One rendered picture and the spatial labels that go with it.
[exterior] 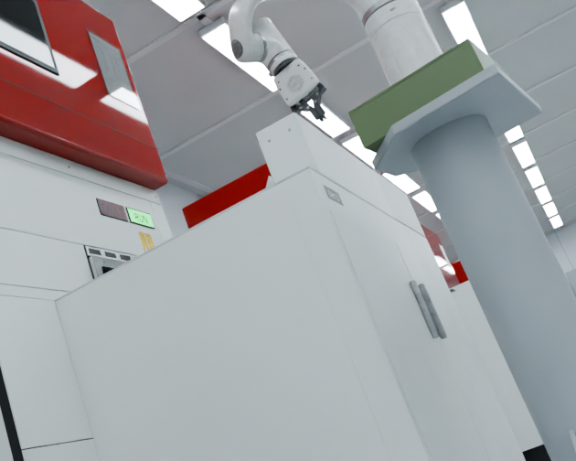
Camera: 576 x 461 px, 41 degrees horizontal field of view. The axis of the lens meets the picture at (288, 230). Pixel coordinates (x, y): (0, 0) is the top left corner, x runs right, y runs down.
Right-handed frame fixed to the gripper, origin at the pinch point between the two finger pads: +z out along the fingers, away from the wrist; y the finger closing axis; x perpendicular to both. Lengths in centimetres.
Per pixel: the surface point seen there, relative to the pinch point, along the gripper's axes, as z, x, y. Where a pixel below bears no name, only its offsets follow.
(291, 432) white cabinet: 68, -46, -32
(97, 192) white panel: -15, -17, -56
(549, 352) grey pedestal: 81, -38, 12
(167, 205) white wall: -180, 319, -173
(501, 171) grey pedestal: 50, -35, 25
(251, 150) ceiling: -188, 355, -103
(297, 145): 22.4, -40.1, -2.3
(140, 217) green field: -11, 0, -57
